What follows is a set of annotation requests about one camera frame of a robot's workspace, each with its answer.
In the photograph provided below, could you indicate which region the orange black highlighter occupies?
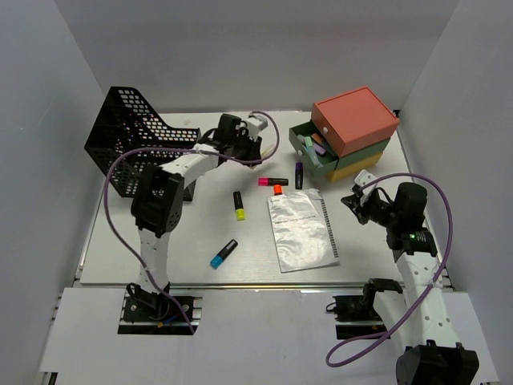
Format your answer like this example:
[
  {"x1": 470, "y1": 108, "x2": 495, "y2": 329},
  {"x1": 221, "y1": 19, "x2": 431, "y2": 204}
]
[{"x1": 273, "y1": 184, "x2": 283, "y2": 196}]

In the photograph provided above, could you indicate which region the yellow bottom drawer box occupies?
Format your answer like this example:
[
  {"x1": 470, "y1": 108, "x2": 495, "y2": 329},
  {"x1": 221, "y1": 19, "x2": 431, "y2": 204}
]
[{"x1": 326, "y1": 152, "x2": 383, "y2": 182}]

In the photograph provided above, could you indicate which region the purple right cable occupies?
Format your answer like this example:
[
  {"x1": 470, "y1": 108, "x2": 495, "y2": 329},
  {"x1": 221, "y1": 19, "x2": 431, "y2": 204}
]
[{"x1": 325, "y1": 172, "x2": 454, "y2": 368}]

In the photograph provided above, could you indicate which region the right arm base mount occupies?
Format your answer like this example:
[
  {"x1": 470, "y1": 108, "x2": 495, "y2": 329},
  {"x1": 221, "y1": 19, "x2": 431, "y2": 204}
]
[{"x1": 325, "y1": 278, "x2": 402, "y2": 341}]

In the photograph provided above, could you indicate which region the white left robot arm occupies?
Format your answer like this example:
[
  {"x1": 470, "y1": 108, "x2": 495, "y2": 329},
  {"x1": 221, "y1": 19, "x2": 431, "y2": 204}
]
[{"x1": 131, "y1": 114, "x2": 268, "y2": 320}]

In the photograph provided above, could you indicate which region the purple cable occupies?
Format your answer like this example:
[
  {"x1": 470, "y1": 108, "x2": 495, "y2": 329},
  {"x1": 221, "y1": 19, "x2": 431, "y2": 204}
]
[
  {"x1": 325, "y1": 172, "x2": 454, "y2": 368},
  {"x1": 103, "y1": 111, "x2": 281, "y2": 336}
]

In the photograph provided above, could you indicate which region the pastel yellow highlighter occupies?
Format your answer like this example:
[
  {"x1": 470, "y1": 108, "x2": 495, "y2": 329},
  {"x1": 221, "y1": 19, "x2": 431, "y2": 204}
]
[{"x1": 261, "y1": 144, "x2": 279, "y2": 161}]

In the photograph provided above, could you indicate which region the pastel purple highlighter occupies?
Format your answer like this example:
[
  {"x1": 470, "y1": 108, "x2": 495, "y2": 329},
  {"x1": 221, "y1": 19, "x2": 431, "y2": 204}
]
[{"x1": 313, "y1": 143, "x2": 326, "y2": 156}]

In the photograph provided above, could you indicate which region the pastel orange highlighter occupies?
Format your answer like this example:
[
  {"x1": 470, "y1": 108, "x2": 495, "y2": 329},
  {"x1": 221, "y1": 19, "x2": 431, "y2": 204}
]
[{"x1": 311, "y1": 134, "x2": 325, "y2": 145}]

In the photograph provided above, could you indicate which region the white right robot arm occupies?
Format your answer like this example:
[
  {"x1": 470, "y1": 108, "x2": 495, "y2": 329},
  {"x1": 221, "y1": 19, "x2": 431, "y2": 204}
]
[{"x1": 341, "y1": 181, "x2": 479, "y2": 384}]

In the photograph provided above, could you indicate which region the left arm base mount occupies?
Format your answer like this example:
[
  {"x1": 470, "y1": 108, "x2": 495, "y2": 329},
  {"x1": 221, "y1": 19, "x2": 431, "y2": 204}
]
[{"x1": 117, "y1": 283, "x2": 202, "y2": 336}]

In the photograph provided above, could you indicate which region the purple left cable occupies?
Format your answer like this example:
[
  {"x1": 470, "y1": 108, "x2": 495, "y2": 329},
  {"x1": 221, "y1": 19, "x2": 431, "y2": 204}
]
[{"x1": 103, "y1": 111, "x2": 281, "y2": 336}]

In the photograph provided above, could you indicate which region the blue black highlighter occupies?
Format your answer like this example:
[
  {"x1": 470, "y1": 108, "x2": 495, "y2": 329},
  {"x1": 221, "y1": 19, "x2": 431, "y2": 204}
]
[{"x1": 210, "y1": 239, "x2": 238, "y2": 270}]

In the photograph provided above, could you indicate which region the yellow black highlighter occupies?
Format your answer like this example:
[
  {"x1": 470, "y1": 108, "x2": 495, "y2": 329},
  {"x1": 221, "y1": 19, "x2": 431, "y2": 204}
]
[{"x1": 233, "y1": 191, "x2": 245, "y2": 221}]

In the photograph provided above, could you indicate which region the purple black highlighter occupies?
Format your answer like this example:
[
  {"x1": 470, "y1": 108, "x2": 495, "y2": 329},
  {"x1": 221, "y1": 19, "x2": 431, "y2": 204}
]
[{"x1": 295, "y1": 162, "x2": 303, "y2": 190}]

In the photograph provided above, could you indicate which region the coral top drawer box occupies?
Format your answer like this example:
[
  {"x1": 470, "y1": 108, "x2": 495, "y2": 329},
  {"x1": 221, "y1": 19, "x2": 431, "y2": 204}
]
[{"x1": 311, "y1": 87, "x2": 399, "y2": 157}]

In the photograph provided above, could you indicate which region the pastel blue highlighter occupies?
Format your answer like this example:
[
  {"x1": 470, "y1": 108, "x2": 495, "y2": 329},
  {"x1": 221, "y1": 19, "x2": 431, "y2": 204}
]
[{"x1": 297, "y1": 135, "x2": 308, "y2": 156}]

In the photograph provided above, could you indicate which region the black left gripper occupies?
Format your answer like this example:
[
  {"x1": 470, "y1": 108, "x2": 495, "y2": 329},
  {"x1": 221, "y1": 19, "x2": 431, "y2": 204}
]
[{"x1": 230, "y1": 130, "x2": 263, "y2": 168}]

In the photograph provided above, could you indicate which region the black mesh file holder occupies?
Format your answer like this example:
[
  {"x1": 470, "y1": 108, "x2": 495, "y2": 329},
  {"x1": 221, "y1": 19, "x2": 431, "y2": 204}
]
[{"x1": 84, "y1": 87, "x2": 201, "y2": 198}]

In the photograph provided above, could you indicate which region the green drawer box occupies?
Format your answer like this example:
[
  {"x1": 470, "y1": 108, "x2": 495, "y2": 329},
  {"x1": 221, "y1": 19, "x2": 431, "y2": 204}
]
[{"x1": 289, "y1": 121, "x2": 390, "y2": 177}]

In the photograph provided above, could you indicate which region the pastel green highlighter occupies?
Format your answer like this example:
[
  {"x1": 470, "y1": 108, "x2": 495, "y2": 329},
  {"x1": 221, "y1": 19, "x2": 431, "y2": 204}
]
[{"x1": 305, "y1": 136, "x2": 322, "y2": 168}]

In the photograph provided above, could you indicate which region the white safety instruction booklet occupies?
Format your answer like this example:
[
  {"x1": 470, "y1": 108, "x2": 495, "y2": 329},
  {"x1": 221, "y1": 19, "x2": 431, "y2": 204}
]
[{"x1": 267, "y1": 188, "x2": 340, "y2": 274}]

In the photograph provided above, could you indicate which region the pink black highlighter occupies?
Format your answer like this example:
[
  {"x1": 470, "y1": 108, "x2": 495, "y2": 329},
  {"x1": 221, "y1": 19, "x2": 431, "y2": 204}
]
[{"x1": 257, "y1": 177, "x2": 289, "y2": 187}]

